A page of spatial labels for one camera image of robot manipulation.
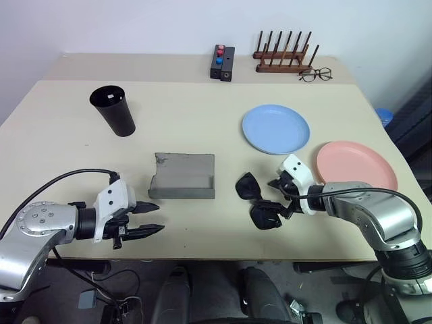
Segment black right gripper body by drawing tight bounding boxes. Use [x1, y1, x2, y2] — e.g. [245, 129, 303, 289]
[277, 171, 304, 219]

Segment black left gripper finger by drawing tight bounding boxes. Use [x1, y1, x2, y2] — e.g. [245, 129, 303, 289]
[134, 200, 161, 215]
[121, 223, 166, 242]

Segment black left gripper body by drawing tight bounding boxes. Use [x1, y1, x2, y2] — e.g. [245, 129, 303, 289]
[101, 205, 138, 250]

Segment black sunglasses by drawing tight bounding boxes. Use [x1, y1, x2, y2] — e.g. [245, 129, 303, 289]
[235, 171, 283, 231]

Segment gray open glasses case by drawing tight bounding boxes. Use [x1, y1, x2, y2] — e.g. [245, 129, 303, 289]
[146, 152, 216, 200]

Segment black plastic cup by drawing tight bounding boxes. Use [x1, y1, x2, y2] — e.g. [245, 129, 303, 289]
[88, 84, 137, 138]

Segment light blue plate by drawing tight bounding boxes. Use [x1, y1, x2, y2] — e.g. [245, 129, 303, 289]
[241, 103, 311, 156]

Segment pink plate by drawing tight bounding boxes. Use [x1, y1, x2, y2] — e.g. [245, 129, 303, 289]
[315, 140, 399, 192]

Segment dark rounded shape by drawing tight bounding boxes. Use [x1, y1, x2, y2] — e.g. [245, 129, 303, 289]
[149, 265, 190, 324]
[240, 265, 295, 324]

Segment gray power plug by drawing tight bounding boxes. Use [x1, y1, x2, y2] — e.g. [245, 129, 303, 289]
[78, 290, 98, 310]

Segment black-framed clear eyeglasses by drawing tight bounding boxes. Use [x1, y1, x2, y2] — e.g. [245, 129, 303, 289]
[298, 66, 334, 83]

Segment brown wooden peg rack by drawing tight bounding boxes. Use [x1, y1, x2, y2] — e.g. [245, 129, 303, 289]
[252, 30, 321, 74]

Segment blue bottle cap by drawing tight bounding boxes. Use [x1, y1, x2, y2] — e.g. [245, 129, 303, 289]
[375, 107, 394, 128]

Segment black rectangular box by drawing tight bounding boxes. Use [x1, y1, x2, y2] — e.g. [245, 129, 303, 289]
[219, 46, 236, 82]

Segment black marker holder box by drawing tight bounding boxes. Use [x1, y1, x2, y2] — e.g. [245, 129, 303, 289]
[209, 47, 226, 80]

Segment black ribbed object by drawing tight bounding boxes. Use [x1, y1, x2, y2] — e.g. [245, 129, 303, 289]
[387, 72, 432, 165]

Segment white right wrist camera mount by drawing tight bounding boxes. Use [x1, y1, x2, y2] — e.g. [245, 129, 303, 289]
[276, 153, 325, 215]

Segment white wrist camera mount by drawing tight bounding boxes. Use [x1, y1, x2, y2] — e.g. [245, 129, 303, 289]
[92, 178, 138, 244]
[276, 153, 325, 215]

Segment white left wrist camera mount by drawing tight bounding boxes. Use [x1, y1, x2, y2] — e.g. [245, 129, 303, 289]
[92, 178, 138, 244]

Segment black table frame bar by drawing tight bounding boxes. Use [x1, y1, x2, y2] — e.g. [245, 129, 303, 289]
[47, 258, 113, 275]
[292, 260, 384, 275]

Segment black floor cable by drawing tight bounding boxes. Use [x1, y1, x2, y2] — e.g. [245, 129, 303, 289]
[52, 248, 142, 324]

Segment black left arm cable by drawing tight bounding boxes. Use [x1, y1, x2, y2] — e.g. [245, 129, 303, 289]
[0, 168, 121, 239]

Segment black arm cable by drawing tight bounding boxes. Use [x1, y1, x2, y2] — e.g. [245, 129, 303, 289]
[0, 168, 121, 239]
[286, 188, 425, 244]

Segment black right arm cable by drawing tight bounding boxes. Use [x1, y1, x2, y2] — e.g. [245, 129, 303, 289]
[286, 188, 425, 244]

